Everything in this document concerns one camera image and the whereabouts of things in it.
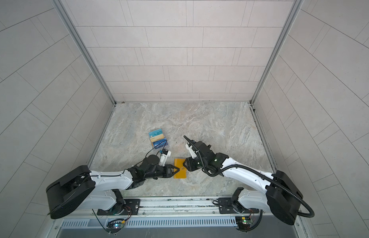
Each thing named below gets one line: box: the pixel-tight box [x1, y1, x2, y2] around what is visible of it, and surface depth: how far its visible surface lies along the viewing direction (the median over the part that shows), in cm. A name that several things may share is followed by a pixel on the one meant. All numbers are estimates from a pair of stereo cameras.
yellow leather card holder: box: [173, 158, 187, 179], surface depth 80 cm
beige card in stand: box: [149, 133, 165, 143], surface depth 93 cm
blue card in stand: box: [152, 137, 169, 150], surface depth 91 cm
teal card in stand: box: [148, 128, 164, 138], surface depth 93 cm
